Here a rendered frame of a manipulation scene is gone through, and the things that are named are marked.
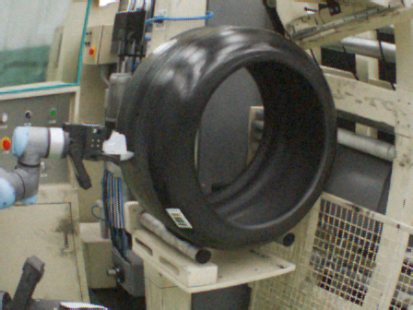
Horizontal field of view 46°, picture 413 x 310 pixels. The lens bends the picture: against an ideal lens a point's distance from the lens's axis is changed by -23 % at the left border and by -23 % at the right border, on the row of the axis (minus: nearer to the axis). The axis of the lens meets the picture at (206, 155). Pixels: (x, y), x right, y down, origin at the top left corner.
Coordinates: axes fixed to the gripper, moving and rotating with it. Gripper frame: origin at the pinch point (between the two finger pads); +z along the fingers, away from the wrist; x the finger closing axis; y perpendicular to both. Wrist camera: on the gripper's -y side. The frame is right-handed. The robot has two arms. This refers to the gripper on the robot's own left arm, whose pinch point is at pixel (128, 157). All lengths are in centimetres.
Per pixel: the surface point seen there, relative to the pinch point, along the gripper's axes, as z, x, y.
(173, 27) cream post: 20.2, 28.2, 35.7
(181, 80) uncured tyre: 5.4, -10.2, 19.5
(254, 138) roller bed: 64, 40, 1
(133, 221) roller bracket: 15.4, 26.2, -24.0
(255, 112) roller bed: 62, 39, 11
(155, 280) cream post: 28, 32, -48
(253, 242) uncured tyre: 31.2, -12.0, -18.1
